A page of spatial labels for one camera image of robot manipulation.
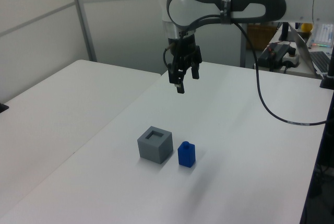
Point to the blue block with knob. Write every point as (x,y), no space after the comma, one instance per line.
(186,156)

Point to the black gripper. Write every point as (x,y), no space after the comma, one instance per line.
(188,47)

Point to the yellow ball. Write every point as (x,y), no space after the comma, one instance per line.
(307,27)

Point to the grey hollow cuboid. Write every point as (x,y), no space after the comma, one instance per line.
(154,149)

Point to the grey partition post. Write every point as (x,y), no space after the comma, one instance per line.
(243,46)
(83,17)

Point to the brown cardboard box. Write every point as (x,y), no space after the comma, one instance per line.
(261,37)

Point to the white keyboard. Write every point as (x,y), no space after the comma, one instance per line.
(324,34)

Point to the black power supply box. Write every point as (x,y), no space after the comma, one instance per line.
(274,53)

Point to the black table clamp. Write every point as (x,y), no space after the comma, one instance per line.
(3,107)

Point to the grey laptop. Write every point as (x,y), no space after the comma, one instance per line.
(302,49)

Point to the black stand pole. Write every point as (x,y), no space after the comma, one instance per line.
(331,70)

